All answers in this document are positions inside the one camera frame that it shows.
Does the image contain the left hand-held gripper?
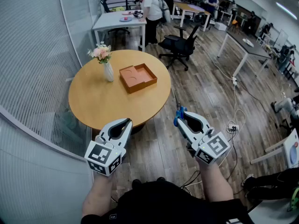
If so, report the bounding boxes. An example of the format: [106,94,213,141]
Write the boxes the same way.
[84,118,133,177]

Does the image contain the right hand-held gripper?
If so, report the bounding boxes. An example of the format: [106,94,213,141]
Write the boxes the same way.
[177,112,231,165]

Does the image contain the blue-handled scissors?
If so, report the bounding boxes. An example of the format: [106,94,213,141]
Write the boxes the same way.
[172,91,188,127]

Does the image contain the orange tray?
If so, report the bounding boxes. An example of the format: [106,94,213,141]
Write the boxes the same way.
[119,63,158,94]

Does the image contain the person's right forearm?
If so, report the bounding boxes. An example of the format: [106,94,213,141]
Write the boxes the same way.
[198,160,234,203]

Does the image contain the person's left forearm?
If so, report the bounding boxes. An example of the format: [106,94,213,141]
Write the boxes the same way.
[81,171,115,218]

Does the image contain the white box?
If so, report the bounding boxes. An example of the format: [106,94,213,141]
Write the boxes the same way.
[214,21,228,31]

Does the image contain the round wooden table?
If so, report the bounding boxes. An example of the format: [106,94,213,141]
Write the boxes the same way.
[68,49,172,135]

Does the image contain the white ribbed vase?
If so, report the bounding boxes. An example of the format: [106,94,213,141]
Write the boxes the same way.
[103,62,114,83]

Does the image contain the pink flower bouquet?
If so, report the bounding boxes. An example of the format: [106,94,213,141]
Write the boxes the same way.
[87,41,112,64]

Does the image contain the person's black shirt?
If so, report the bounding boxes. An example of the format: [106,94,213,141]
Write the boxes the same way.
[80,180,255,224]

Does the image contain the black office chair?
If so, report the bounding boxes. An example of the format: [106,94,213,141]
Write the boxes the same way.
[158,23,201,71]

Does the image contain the white side table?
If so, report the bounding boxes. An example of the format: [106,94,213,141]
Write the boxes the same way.
[249,128,299,169]

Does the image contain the dark-top white-legged table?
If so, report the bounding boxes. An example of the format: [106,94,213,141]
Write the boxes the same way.
[217,31,273,78]

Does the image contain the white rectangular table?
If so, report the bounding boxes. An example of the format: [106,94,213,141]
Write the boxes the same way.
[92,9,147,52]

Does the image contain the wooden-top white-legged table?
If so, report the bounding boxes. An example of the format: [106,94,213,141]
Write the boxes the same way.
[171,1,211,32]

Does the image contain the green black device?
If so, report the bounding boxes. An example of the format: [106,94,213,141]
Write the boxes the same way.
[287,187,299,212]

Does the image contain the whiteboard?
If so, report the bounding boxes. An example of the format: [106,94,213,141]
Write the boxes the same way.
[273,29,289,48]

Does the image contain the black desk chair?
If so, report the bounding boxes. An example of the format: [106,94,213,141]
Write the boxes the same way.
[100,0,130,36]

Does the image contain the white cable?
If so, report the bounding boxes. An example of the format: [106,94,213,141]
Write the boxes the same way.
[233,84,247,127]

